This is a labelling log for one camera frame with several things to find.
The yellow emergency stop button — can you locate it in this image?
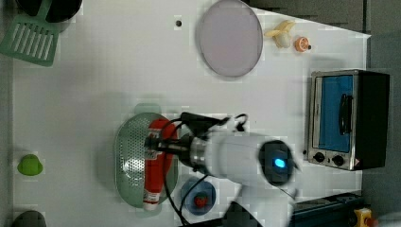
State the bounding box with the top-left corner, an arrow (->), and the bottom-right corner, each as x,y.
354,208 -> 378,227

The toy orange half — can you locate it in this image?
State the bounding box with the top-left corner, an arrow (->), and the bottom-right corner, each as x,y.
294,37 -> 312,52

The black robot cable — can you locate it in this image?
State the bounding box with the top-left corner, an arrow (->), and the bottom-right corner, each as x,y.
160,113 -> 250,227

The green metal strainer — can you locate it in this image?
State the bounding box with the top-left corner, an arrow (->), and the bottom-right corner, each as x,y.
113,113 -> 178,211

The green slotted spatula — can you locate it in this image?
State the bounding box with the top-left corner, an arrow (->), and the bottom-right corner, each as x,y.
0,0 -> 60,67

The grey round plate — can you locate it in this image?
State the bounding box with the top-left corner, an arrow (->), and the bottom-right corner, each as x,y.
198,0 -> 263,77

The peeled toy banana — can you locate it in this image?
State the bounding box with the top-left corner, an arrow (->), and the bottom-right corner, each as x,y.
264,20 -> 295,48

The dark blue crate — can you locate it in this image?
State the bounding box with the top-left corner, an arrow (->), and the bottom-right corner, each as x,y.
288,193 -> 365,227

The red ketchup tube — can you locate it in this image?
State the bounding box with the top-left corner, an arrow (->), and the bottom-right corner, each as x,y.
143,118 -> 177,211

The toy strawberry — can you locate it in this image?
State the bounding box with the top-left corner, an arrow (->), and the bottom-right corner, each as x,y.
194,195 -> 208,208

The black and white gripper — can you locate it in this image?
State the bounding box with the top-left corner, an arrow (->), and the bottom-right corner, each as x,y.
145,113 -> 230,172

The green toy pepper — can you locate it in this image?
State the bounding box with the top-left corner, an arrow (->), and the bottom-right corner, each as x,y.
17,154 -> 44,176

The black toaster oven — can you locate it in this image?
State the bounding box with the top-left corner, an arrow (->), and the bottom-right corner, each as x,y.
307,69 -> 390,171

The black utensil holder cup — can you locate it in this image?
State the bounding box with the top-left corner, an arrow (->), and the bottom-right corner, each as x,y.
15,0 -> 83,23

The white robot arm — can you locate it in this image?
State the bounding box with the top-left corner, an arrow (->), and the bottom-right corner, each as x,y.
144,113 -> 298,227

